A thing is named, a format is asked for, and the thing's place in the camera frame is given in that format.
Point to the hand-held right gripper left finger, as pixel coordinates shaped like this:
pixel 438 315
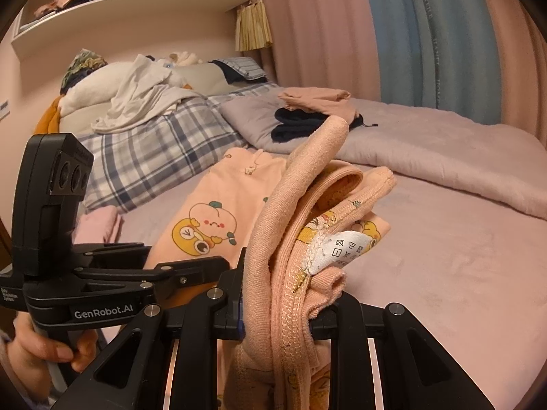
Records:
pixel 233 303

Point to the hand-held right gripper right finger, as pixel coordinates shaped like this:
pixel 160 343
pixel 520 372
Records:
pixel 342 320

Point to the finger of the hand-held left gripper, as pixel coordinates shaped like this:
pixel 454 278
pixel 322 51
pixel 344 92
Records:
pixel 115 254
pixel 192 271

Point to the peach cartoon print garment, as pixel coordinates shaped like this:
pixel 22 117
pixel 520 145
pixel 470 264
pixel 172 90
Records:
pixel 273 264
pixel 222 196

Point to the folded navy clothes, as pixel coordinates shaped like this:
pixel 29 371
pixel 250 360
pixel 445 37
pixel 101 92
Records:
pixel 295 126

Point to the pink clothes pile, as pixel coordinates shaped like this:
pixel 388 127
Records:
pixel 53 4

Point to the person's left hand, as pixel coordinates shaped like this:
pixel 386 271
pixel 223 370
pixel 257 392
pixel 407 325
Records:
pixel 51 354

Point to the folded light pink cloth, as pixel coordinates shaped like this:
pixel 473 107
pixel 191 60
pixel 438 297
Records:
pixel 100 224

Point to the orange cloth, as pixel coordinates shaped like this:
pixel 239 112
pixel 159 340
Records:
pixel 47 119

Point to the plaid pillow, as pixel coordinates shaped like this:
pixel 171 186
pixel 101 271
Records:
pixel 162 145

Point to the white fluffy blanket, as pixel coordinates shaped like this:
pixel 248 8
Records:
pixel 92 87

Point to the white shirt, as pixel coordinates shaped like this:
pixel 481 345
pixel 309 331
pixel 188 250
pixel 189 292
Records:
pixel 136 94

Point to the floral cloth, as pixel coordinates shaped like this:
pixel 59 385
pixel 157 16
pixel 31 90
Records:
pixel 81 66

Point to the beige cushion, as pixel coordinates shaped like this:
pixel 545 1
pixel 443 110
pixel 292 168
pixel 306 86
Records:
pixel 201 77

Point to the grey quilt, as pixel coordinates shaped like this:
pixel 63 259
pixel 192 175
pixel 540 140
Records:
pixel 427 145

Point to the cream plush toy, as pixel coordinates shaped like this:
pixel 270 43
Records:
pixel 183 57

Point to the dusty pink garment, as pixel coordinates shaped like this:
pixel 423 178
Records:
pixel 312 98

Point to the striped grey pillow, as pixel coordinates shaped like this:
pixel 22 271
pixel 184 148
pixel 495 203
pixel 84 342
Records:
pixel 241 66

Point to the beige tassel hanging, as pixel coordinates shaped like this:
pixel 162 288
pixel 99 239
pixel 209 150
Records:
pixel 254 27

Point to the pink curtain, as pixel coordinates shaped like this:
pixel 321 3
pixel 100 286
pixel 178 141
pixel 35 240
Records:
pixel 513 72
pixel 316 30

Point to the teal curtain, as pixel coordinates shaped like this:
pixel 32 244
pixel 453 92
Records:
pixel 427 42

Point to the white wall shelf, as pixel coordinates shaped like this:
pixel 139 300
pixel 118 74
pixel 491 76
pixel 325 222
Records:
pixel 128 13

